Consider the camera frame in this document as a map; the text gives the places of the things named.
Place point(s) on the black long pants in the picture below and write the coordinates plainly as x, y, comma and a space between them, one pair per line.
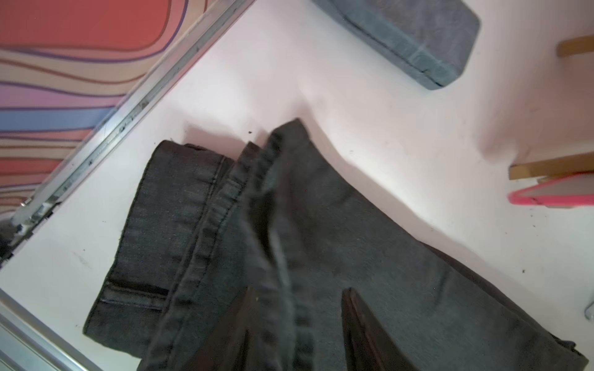
282, 221

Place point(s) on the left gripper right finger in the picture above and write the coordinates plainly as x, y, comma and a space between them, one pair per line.
367, 345

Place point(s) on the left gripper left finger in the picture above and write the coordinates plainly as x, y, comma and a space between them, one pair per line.
230, 344

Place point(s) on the grey eraser block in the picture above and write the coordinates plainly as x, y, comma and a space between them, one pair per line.
430, 41

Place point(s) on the pink framed whiteboard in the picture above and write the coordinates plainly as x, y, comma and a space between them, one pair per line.
568, 192

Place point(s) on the aluminium front rail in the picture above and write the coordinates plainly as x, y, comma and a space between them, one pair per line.
28, 344

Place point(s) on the wooden whiteboard stand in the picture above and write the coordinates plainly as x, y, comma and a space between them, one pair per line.
580, 163

